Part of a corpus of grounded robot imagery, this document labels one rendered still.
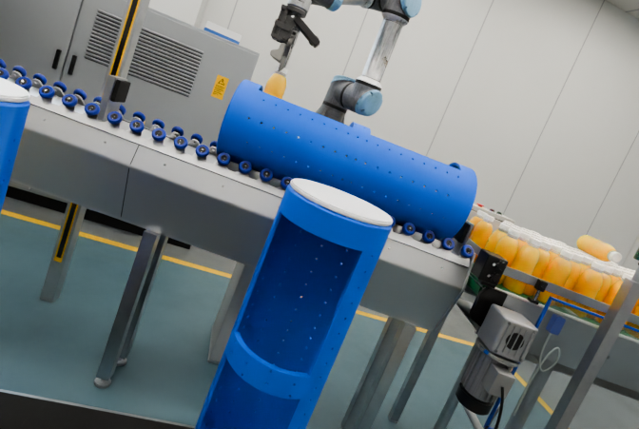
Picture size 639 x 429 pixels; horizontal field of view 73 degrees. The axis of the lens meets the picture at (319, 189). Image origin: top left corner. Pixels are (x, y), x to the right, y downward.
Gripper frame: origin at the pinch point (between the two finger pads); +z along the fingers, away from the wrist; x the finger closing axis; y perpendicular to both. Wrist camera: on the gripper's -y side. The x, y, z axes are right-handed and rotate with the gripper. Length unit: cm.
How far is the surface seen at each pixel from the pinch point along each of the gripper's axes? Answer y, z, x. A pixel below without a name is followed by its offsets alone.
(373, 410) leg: -76, 105, 9
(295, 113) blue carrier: -9.7, 12.3, 10.2
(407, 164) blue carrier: -50, 14, 12
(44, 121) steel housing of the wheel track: 64, 43, 13
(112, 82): 51, 25, 5
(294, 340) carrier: -34, 75, 34
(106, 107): 51, 33, 5
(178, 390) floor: -4, 131, -2
